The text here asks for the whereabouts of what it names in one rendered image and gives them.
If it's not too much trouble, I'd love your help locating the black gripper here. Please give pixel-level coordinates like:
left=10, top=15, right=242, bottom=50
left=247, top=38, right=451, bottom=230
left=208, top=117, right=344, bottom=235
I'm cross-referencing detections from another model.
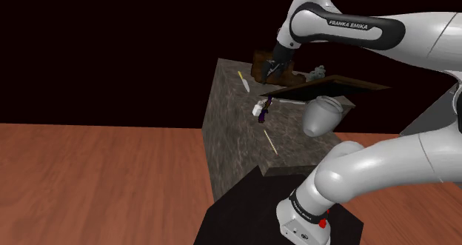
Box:
left=260, top=41, right=296, bottom=84

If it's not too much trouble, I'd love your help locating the brown wooden block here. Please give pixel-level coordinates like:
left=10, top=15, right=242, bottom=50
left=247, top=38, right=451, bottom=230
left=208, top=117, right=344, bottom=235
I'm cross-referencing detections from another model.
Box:
left=251, top=50, right=307, bottom=87

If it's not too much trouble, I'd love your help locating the small grey figure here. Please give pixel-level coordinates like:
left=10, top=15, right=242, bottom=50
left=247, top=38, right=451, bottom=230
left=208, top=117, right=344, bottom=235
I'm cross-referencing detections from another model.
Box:
left=306, top=64, right=327, bottom=82

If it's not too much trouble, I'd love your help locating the small white bottle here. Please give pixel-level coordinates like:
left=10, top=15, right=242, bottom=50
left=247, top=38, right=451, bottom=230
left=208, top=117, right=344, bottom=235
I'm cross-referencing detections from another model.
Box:
left=252, top=99, right=268, bottom=118

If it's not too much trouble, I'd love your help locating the purple utensil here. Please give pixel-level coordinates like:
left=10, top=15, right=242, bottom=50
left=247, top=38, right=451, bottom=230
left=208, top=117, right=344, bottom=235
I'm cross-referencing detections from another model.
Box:
left=257, top=95, right=274, bottom=124

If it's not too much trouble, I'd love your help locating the dark brown flat board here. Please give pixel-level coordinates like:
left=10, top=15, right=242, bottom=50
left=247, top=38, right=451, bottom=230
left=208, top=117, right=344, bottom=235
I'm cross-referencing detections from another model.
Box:
left=258, top=74, right=392, bottom=102

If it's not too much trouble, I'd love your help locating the white ceramic vase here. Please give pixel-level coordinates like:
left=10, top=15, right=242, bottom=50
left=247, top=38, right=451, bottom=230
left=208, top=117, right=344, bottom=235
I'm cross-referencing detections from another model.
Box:
left=301, top=95, right=344, bottom=138

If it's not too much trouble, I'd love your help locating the yellow pencil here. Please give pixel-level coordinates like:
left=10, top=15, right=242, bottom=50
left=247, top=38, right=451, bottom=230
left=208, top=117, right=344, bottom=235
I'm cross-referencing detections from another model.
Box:
left=263, top=129, right=279, bottom=156

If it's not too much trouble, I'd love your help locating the black robot stand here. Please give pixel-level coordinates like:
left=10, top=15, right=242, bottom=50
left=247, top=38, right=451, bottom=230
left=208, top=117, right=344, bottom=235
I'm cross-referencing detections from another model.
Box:
left=192, top=164, right=364, bottom=245

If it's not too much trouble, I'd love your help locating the yellow-handled knife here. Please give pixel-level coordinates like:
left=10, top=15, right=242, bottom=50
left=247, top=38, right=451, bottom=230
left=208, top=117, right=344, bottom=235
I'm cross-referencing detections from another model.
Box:
left=237, top=70, right=251, bottom=93

